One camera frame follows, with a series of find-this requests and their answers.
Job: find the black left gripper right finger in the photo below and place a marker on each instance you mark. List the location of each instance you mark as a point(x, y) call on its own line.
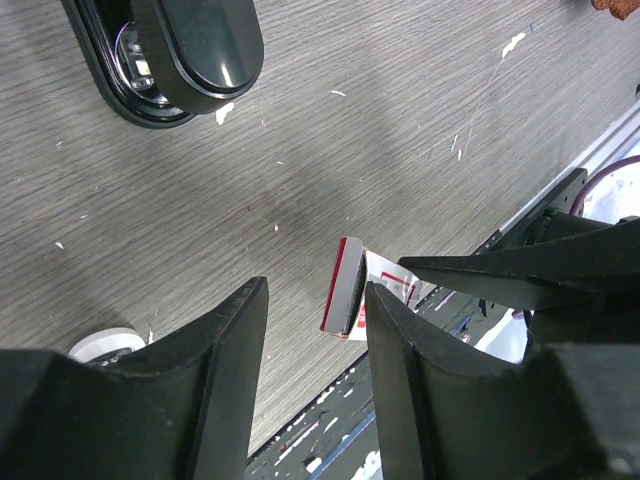
point(446, 410)

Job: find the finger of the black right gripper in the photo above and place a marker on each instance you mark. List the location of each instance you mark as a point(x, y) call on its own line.
point(570, 268)

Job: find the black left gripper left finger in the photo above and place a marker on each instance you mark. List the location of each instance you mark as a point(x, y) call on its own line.
point(179, 408)

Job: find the red white staple box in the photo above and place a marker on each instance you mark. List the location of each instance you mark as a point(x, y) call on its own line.
point(355, 266)

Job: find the black stapler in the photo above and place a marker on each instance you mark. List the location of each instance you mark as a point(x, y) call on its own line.
point(160, 63)

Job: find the orange brown cloth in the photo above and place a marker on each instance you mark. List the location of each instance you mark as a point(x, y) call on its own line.
point(619, 9)

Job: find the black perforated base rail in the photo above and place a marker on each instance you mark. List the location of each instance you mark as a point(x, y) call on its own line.
point(339, 439)

